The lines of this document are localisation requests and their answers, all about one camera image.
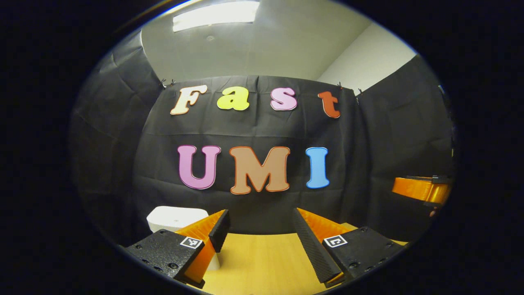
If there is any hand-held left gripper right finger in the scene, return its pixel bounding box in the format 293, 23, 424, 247
293, 208, 408, 287

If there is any wooden desktop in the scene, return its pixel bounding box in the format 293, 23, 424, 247
201, 222, 408, 295

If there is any black backdrop cloth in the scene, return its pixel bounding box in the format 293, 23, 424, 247
70, 31, 457, 246

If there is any white desktop garbage bin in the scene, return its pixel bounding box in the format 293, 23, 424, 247
147, 206, 221, 271

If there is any ceiling light panel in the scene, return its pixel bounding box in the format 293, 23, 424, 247
172, 0, 261, 32

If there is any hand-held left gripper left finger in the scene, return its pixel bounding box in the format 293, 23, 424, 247
125, 209, 230, 288

